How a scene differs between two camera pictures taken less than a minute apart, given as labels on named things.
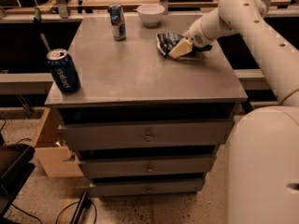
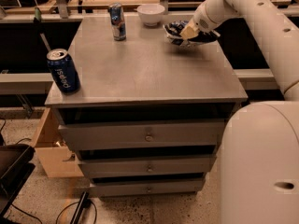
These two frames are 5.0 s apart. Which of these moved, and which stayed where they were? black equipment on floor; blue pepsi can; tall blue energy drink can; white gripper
Moved: white gripper
Stayed: blue pepsi can; tall blue energy drink can; black equipment on floor
